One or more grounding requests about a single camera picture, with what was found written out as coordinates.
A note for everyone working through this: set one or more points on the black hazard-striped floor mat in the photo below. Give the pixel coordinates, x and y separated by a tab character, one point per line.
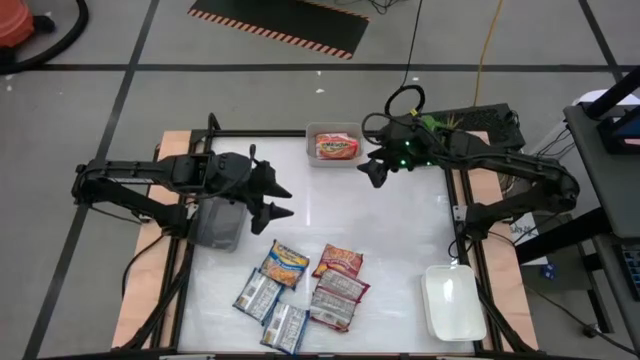
280	20

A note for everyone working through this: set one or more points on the white plastic bin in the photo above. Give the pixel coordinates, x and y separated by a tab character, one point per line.
452	305

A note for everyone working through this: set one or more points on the orange chicken noodle pack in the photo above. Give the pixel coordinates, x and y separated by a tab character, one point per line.
337	147

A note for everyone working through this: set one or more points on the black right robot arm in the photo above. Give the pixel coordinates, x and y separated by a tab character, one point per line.
525	167

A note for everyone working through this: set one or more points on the potted green succulent plant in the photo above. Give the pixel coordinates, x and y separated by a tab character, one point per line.
429	121

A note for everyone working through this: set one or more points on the maroon beef noodle pack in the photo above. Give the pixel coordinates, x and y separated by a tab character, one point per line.
345	284
331	311
340	260

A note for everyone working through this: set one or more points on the orange shop vacuum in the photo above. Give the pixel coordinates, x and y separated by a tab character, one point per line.
12	22

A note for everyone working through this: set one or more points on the small blue object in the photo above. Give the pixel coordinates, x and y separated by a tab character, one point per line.
547	271

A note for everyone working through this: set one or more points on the blue soy sauce noodle pack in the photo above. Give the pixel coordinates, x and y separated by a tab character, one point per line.
257	296
286	265
285	328

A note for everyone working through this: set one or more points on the silver metal bracket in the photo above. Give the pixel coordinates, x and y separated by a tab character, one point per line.
459	213

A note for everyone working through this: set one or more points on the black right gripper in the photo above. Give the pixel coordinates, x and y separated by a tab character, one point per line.
405	145

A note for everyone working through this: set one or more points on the black computer case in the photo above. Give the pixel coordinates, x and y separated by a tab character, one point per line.
490	122

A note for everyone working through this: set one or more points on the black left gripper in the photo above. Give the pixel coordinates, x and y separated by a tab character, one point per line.
257	180

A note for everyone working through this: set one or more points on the black keyboard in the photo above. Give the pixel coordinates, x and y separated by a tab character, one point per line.
632	270

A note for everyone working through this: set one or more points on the black monitor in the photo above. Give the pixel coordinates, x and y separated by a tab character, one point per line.
620	132

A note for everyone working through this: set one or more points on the dark grey plastic bin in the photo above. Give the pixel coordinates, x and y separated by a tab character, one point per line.
220	230

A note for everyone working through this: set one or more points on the white paper sheet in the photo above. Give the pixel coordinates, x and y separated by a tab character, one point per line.
525	232

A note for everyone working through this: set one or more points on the light grey plastic bin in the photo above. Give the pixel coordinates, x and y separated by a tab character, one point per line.
310	161

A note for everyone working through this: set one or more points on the grey desk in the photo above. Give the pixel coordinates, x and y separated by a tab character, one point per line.
610	190

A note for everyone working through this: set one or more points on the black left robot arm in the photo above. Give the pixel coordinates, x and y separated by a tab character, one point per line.
125	172

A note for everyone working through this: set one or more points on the black aluminium table frame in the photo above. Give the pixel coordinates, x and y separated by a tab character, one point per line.
280	133

